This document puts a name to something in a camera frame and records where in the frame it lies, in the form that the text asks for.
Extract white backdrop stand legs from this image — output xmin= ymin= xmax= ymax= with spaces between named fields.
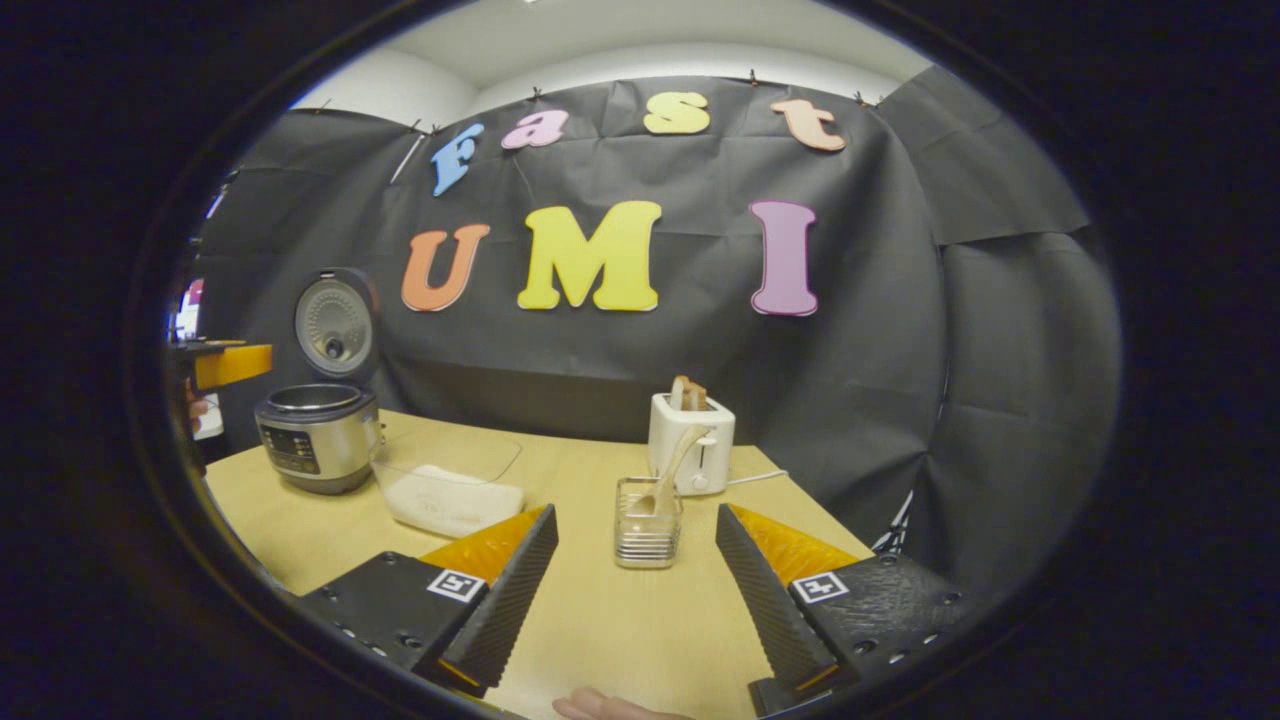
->
xmin=872 ymin=490 xmax=916 ymax=556

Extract white toaster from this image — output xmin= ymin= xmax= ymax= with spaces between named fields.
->
xmin=648 ymin=392 xmax=737 ymax=497

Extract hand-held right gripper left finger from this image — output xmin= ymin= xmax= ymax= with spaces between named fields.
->
xmin=298 ymin=503 xmax=559 ymax=699

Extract wooden spoon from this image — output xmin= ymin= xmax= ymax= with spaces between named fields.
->
xmin=640 ymin=427 xmax=713 ymax=518

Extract grey silver rice cooker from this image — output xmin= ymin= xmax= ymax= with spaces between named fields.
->
xmin=254 ymin=267 xmax=385 ymax=496

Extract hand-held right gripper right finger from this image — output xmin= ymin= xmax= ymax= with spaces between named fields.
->
xmin=715 ymin=503 xmax=986 ymax=701

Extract computer monitor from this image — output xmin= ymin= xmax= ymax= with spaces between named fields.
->
xmin=175 ymin=278 xmax=206 ymax=341

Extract black backdrop cloth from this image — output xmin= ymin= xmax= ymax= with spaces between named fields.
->
xmin=190 ymin=65 xmax=1121 ymax=601

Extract clear chopstick holder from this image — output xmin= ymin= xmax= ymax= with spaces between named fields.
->
xmin=614 ymin=477 xmax=685 ymax=570

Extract clear plastic rice container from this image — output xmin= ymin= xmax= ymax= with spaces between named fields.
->
xmin=368 ymin=430 xmax=526 ymax=539

